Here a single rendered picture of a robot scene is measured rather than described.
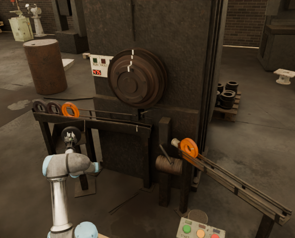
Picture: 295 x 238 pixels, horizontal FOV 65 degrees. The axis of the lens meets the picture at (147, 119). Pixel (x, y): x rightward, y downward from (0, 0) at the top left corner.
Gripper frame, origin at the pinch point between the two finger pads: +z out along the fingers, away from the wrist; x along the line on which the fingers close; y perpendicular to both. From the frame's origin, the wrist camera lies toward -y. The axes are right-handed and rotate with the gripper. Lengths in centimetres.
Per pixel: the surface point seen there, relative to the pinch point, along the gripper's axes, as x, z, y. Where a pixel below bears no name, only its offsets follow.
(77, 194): 7, -15, -70
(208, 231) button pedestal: -74, -98, 15
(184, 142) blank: -82, -36, 12
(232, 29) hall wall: -431, 456, -147
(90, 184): -5, -6, -72
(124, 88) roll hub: -45, 3, 38
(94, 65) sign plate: -25, 44, 32
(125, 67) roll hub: -47, 7, 52
